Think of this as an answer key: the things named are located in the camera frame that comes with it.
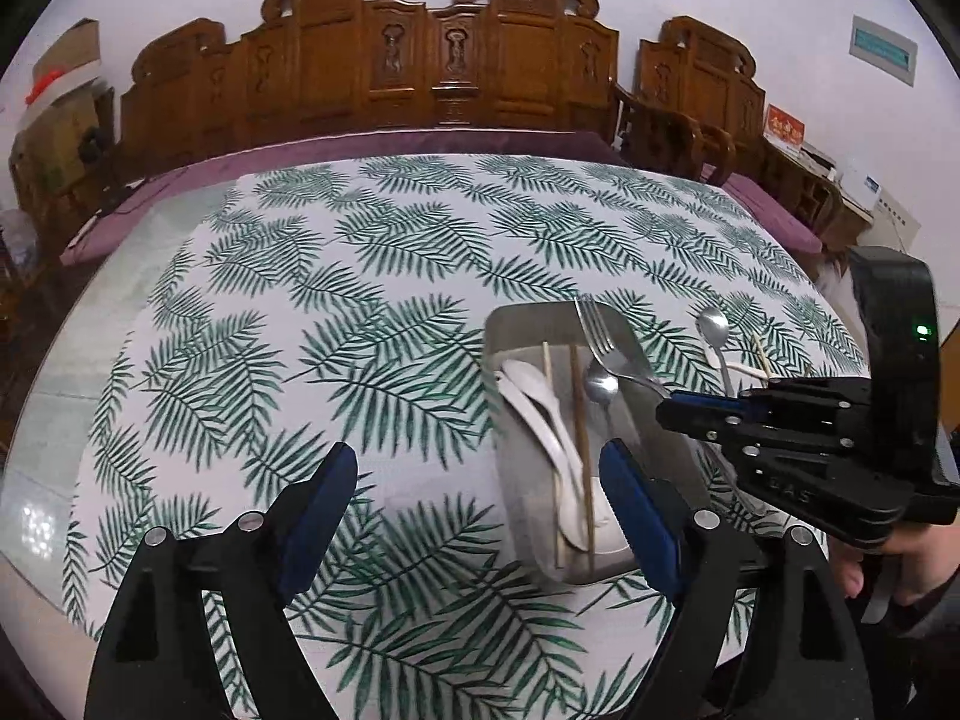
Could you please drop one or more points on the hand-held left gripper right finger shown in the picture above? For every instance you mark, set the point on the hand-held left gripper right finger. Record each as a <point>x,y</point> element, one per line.
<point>645,517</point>

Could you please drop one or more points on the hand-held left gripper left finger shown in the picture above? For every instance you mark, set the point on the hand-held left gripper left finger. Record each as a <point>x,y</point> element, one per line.
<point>319,517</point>

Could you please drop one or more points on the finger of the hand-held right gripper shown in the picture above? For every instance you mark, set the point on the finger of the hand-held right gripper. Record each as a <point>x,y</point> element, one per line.
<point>705,424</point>
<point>712,400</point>

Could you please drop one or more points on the metal spoon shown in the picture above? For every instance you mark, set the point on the metal spoon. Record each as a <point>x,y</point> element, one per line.
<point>712,328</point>
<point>600,385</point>

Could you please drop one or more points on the rectangular metal tray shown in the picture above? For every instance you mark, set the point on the rectangular metal tray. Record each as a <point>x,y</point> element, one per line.
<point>525,480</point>

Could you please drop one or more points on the metal fork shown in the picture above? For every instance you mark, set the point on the metal fork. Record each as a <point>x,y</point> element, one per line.
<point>600,337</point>

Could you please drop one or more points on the brown wooden chopstick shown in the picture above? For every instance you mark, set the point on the brown wooden chopstick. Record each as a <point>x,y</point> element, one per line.
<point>576,405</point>

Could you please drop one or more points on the person's right forearm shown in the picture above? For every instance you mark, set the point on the person's right forearm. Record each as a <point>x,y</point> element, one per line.
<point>934,652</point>

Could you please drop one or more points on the person's right hand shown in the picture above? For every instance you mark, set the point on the person's right hand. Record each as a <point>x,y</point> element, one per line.
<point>926,559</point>

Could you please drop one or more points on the wooden side table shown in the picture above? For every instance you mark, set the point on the wooden side table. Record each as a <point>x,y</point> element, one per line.
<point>844,229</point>

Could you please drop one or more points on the short purple seat cushion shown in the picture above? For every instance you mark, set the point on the short purple seat cushion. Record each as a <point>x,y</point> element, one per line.
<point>757,199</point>

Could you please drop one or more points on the small white box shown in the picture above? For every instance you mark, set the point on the small white box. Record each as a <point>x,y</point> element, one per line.
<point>859,184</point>

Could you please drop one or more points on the green leaf print tablecloth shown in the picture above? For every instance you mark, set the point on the green leaf print tablecloth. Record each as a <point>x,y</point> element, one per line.
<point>337,277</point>

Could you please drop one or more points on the white device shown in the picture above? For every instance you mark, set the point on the white device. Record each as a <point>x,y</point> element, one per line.
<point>817,159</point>

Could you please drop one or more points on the red gift box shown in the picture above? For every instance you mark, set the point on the red gift box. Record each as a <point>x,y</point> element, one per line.
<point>784,126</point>

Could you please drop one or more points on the carved wooden armchair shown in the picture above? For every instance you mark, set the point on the carved wooden armchair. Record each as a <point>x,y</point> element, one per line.
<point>697,82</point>

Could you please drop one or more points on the long purple seat cushion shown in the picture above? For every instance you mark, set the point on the long purple seat cushion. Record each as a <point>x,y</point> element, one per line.
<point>300,154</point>

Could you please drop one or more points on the carved wooden sofa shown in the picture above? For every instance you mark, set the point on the carved wooden sofa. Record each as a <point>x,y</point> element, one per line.
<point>337,67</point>

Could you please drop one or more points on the wooden cabinet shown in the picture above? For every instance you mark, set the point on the wooden cabinet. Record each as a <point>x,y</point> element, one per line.
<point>52,150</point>

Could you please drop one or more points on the red item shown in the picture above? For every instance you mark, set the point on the red item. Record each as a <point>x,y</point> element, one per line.
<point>41,86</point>

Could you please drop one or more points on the cardboard box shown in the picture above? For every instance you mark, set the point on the cardboard box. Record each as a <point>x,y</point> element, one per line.
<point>71,49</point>

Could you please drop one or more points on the white wall cabinet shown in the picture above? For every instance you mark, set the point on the white wall cabinet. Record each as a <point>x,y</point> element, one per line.
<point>896,221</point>

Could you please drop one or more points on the grey wall electrical panel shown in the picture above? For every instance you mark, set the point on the grey wall electrical panel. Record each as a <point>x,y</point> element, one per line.
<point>885,49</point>

